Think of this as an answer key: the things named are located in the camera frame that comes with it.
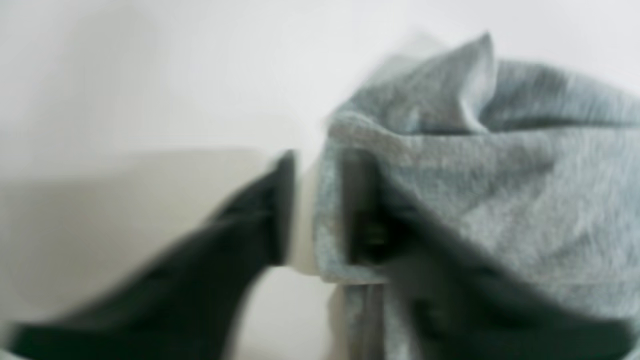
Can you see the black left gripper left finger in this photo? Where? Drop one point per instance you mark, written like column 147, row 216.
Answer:
column 184, row 305

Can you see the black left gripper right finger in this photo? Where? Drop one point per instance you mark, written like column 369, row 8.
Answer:
column 459, row 303

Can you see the grey T-shirt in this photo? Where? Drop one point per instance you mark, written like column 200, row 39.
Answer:
column 536, row 165

